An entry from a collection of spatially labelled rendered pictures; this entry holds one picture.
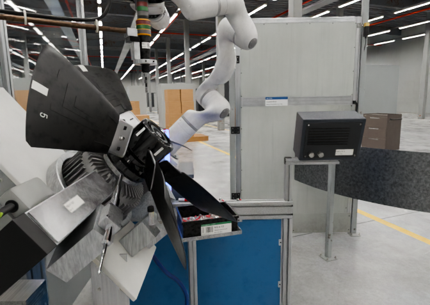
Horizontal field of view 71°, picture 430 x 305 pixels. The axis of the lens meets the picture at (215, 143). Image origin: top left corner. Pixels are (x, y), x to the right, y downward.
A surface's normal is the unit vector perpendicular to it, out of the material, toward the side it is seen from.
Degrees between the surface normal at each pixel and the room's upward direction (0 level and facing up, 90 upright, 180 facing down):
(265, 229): 90
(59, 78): 75
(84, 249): 102
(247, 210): 90
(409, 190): 90
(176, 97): 90
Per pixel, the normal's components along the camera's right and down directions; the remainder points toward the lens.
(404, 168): -0.60, 0.13
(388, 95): 0.34, 0.14
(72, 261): 0.18, 0.35
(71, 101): 0.91, -0.12
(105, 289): 0.00, 0.15
